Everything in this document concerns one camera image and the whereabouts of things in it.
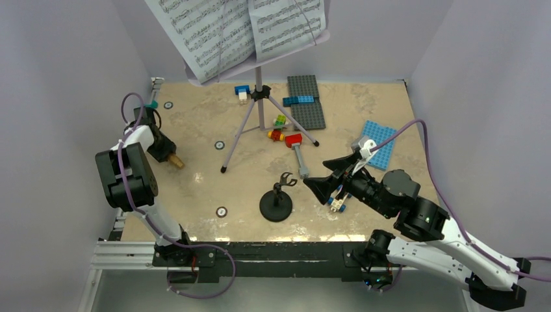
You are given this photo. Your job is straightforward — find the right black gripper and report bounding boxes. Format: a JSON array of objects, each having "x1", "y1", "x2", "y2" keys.
[{"x1": 301, "y1": 152, "x2": 392, "y2": 217}]

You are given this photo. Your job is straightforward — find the gold microphone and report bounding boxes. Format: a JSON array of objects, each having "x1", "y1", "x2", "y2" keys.
[{"x1": 167, "y1": 153, "x2": 185, "y2": 170}]

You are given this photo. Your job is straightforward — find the black microphone stand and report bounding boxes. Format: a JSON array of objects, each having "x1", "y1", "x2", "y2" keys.
[{"x1": 259, "y1": 172, "x2": 298, "y2": 222}]

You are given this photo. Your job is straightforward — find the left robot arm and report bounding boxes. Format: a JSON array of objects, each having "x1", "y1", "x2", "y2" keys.
[{"x1": 95, "y1": 107, "x2": 194, "y2": 266}]

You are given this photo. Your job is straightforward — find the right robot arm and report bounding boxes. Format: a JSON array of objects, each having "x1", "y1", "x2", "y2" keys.
[{"x1": 303, "y1": 153, "x2": 531, "y2": 311}]

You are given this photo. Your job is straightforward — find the white blue lego car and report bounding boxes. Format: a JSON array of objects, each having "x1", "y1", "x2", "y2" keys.
[{"x1": 327, "y1": 193, "x2": 352, "y2": 213}]

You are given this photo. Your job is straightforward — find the red and grey lego hammer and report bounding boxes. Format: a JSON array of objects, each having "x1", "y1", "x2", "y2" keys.
[{"x1": 285, "y1": 133, "x2": 309, "y2": 179}]

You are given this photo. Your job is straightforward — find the light blue lego baseplate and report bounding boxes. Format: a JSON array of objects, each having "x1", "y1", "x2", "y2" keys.
[{"x1": 359, "y1": 120, "x2": 398, "y2": 172}]

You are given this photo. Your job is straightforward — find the dark grey lego baseplate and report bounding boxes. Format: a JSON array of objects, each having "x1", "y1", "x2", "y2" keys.
[{"x1": 287, "y1": 75, "x2": 326, "y2": 130}]

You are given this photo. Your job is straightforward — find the red yellow lego piece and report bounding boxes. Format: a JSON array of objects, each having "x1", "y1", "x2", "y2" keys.
[{"x1": 268, "y1": 129, "x2": 285, "y2": 142}]

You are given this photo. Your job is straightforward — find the green yellow lego brick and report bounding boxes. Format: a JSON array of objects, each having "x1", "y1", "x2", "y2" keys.
[{"x1": 273, "y1": 114, "x2": 288, "y2": 129}]

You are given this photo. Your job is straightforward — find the blue lego bricks on baseplate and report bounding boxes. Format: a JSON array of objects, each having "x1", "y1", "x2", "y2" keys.
[{"x1": 283, "y1": 96, "x2": 314, "y2": 107}]

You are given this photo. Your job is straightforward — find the lavender tripod music stand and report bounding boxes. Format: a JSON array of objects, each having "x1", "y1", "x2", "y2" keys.
[{"x1": 183, "y1": 0, "x2": 331, "y2": 174}]

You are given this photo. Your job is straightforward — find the blue and white lego brick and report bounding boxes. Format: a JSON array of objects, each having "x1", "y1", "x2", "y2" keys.
[{"x1": 234, "y1": 85, "x2": 250, "y2": 103}]

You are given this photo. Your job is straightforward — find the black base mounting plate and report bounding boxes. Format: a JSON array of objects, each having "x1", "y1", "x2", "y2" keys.
[{"x1": 153, "y1": 240, "x2": 407, "y2": 285}]

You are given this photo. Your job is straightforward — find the left sheet music page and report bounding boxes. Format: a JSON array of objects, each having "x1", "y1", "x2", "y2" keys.
[{"x1": 146, "y1": 0, "x2": 255, "y2": 83}]

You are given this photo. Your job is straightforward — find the sheet music page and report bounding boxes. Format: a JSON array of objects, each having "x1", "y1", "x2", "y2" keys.
[
  {"x1": 146, "y1": 0, "x2": 255, "y2": 83},
  {"x1": 248, "y1": 0, "x2": 326, "y2": 62}
]

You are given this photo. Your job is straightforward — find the right sheet music page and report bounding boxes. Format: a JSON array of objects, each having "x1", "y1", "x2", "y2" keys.
[{"x1": 248, "y1": 0, "x2": 326, "y2": 62}]

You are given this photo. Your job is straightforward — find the teal clamp on rail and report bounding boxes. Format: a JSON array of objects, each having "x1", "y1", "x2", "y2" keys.
[{"x1": 147, "y1": 100, "x2": 159, "y2": 109}]

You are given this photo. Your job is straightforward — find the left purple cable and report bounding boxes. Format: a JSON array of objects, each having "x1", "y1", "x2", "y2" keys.
[{"x1": 116, "y1": 92, "x2": 190, "y2": 251}]

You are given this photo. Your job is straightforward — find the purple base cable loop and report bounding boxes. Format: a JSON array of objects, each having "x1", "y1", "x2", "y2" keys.
[{"x1": 166, "y1": 245, "x2": 237, "y2": 300}]

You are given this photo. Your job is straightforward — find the aluminium frame rail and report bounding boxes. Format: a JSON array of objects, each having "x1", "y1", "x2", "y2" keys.
[{"x1": 77, "y1": 77, "x2": 165, "y2": 312}]

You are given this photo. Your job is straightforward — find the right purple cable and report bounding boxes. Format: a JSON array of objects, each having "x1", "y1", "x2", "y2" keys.
[{"x1": 372, "y1": 119, "x2": 551, "y2": 283}]

